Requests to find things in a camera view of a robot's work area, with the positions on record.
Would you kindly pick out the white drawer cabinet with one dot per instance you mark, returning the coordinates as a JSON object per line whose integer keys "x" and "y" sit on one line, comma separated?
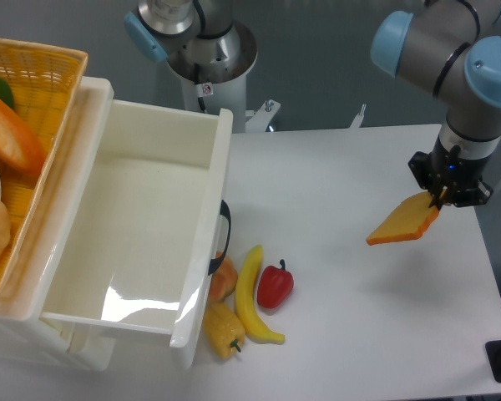
{"x": 24, "y": 332}

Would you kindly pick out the red toy bell pepper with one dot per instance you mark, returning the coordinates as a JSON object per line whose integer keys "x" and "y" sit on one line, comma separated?
{"x": 275, "y": 286}

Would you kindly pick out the left silver robot arm base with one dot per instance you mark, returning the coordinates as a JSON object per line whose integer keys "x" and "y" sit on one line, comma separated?
{"x": 199, "y": 40}

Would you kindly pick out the yellow wicker basket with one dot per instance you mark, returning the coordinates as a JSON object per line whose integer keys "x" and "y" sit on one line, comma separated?
{"x": 44, "y": 80}

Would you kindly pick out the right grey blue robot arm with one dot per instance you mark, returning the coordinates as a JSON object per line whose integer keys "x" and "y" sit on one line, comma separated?
{"x": 446, "y": 52}

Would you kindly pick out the yellow toy banana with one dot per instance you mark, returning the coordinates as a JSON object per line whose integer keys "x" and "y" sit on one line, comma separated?
{"x": 245, "y": 307}

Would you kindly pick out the orange toy peach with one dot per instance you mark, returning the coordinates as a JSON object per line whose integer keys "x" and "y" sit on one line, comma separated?
{"x": 223, "y": 281}

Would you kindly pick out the black drawer handle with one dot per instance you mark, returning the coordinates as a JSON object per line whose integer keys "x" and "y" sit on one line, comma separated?
{"x": 224, "y": 236}

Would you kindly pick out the yellow toy bell pepper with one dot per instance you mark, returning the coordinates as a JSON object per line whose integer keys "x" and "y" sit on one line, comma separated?
{"x": 223, "y": 330}

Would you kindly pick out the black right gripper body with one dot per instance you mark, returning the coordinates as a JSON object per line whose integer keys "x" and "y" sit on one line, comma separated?
{"x": 447, "y": 168}

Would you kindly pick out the open upper white drawer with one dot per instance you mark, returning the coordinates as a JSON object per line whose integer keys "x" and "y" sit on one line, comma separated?
{"x": 137, "y": 257}

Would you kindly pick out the orange toast bread slice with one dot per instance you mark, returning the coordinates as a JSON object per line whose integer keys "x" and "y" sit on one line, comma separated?
{"x": 407, "y": 222}

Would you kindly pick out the orange baguette loaf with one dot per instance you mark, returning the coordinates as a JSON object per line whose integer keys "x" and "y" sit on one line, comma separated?
{"x": 20, "y": 148}

